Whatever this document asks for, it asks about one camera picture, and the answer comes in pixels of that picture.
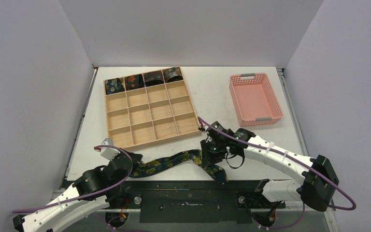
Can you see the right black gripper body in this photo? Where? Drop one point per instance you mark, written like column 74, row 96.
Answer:
column 210, row 151

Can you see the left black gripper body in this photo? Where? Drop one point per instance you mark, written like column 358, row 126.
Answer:
column 135, row 166

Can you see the blue yellow floral tie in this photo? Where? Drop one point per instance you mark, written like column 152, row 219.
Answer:
column 156, row 166

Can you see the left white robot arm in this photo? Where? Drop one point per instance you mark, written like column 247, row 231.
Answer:
column 98, row 188

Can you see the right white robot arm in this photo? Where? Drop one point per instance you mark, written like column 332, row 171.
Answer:
column 312, row 180

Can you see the wooden compartment tray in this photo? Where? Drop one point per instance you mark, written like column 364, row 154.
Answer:
column 150, row 116

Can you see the pink plastic basket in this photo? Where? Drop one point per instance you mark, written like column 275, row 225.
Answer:
column 254, row 99

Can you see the rolled blue floral tie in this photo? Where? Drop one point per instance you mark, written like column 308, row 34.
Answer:
column 113, row 86

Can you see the rolled brown patterned tie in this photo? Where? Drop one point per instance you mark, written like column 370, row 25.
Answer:
column 172, row 74

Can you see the rolled orange floral tie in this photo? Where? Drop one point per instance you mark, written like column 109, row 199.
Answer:
column 134, row 82

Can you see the rolled dark patterned tie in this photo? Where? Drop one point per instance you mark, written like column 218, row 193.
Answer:
column 153, row 78

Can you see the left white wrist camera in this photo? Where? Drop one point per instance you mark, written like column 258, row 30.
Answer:
column 107, row 152

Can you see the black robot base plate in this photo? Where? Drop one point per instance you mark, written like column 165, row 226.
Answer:
column 189, row 202

